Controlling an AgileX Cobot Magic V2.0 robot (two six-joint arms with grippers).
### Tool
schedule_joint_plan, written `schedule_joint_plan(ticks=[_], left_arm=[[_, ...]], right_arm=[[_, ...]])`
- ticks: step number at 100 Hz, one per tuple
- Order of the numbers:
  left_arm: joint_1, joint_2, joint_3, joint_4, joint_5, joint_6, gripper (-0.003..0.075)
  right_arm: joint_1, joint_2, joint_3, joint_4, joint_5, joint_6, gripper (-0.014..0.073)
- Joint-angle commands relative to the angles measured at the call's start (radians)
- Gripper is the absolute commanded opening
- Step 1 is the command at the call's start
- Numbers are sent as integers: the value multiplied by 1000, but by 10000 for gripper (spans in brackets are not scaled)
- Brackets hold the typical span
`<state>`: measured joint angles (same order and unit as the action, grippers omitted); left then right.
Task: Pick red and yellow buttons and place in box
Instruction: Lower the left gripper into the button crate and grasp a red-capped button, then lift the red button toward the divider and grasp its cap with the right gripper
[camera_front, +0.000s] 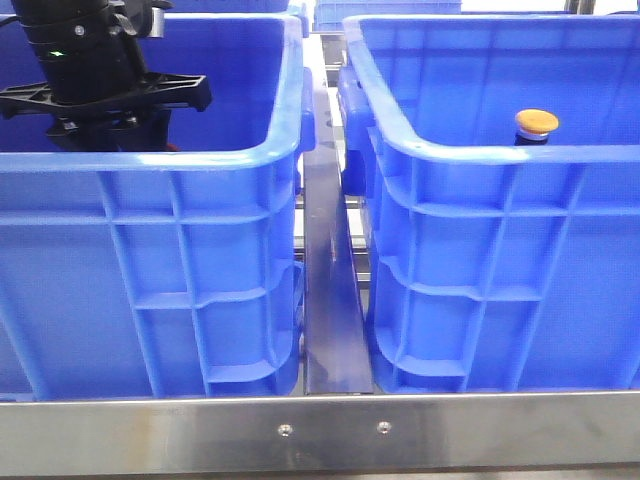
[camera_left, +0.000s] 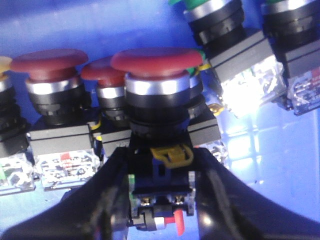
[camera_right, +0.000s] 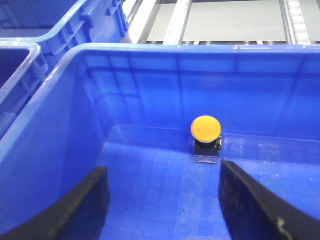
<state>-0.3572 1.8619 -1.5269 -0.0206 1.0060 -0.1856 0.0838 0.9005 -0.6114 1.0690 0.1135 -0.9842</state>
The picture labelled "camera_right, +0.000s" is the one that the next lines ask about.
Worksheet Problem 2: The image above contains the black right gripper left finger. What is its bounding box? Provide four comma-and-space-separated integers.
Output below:
0, 165, 111, 240

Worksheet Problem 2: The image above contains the blue plastic bin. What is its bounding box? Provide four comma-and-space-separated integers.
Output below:
0, 43, 320, 240
0, 42, 49, 138

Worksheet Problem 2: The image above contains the left blue plastic bin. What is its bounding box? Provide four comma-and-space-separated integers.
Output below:
0, 42, 49, 138

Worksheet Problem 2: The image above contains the rear left blue bin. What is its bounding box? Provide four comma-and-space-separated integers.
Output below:
0, 0, 129, 70

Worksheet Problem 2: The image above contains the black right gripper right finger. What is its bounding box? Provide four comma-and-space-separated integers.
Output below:
218, 159, 320, 240

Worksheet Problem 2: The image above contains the yellow mushroom push button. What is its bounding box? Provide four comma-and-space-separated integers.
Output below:
190, 115, 222, 164

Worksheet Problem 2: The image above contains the white roller conveyor rail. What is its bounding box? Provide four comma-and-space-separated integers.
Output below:
278, 0, 311, 45

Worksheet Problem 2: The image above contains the right blue plastic bin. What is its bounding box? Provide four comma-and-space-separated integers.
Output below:
0, 43, 320, 240

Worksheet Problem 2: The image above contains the white perforated metal rail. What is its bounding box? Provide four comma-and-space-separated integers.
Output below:
162, 0, 192, 45

